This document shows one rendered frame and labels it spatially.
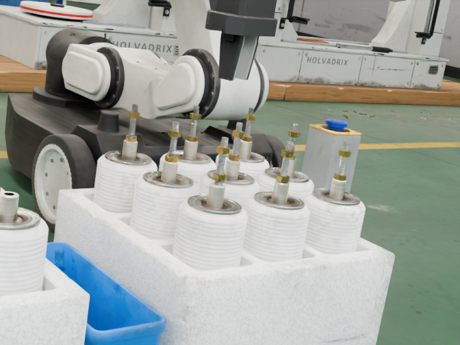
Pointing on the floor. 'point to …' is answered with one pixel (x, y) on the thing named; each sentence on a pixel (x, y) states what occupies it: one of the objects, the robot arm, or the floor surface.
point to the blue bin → (107, 302)
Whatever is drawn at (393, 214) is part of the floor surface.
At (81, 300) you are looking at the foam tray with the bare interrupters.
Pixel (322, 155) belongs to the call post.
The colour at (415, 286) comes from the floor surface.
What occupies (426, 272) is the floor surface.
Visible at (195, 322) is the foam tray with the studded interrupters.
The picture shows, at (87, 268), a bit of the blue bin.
